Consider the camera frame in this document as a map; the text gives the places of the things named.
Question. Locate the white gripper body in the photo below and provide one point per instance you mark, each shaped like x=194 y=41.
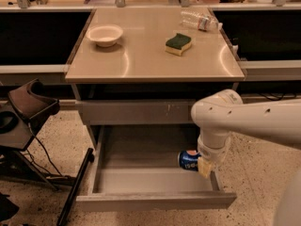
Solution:
x=215 y=154

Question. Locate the grey closed top drawer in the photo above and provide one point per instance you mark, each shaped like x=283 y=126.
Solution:
x=127 y=112

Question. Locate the black metal stand leg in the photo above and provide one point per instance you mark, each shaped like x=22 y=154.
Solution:
x=63 y=217

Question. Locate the grey metal counter cabinet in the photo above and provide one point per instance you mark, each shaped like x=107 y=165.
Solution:
x=139 y=68

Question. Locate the green yellow sponge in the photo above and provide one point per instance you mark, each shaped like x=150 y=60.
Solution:
x=178 y=44

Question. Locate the blue pepsi can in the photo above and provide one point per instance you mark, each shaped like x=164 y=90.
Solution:
x=188 y=160

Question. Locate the clear plastic water bottle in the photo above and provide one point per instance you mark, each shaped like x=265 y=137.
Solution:
x=199 y=21

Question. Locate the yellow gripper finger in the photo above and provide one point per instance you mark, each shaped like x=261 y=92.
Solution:
x=205 y=167

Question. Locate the grey open middle drawer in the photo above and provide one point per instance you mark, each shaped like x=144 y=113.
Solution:
x=136 y=169

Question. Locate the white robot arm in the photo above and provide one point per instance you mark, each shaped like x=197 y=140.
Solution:
x=275 y=121

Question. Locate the white paper bowl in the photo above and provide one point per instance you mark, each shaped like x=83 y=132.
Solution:
x=105 y=35

